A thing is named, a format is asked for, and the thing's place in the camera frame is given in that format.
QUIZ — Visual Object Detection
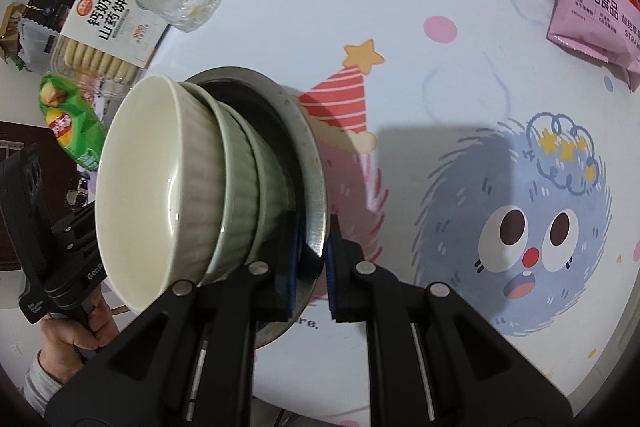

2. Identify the cream ceramic bowl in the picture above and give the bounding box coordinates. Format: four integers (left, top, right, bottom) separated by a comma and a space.
96, 76, 226, 311

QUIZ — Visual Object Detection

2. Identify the large green ceramic bowl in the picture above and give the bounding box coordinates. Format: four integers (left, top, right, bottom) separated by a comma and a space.
181, 82, 259, 285

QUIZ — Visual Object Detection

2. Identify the small green ceramic bowl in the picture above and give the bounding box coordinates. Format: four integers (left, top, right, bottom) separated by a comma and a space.
221, 103, 294, 265

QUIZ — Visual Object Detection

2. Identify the large steel bowl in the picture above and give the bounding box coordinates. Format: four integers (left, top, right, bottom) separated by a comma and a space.
183, 67, 330, 348

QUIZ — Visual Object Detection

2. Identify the grey sleeve forearm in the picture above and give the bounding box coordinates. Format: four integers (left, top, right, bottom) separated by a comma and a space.
21, 353, 63, 417

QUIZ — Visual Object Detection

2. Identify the left hand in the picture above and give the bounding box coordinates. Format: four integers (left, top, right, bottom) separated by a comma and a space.
38, 286, 119, 385

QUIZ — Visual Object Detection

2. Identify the green chip bag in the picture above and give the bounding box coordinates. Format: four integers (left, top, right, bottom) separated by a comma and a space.
39, 75, 106, 171

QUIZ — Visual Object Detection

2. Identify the cartoon monster tablecloth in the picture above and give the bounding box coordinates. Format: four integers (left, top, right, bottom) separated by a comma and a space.
150, 0, 639, 410

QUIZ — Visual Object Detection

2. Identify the biscuit box white label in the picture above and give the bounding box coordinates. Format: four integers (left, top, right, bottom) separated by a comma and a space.
50, 0, 167, 98

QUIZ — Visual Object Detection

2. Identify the pink snack bag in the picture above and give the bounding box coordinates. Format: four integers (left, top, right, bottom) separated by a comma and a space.
547, 0, 639, 91

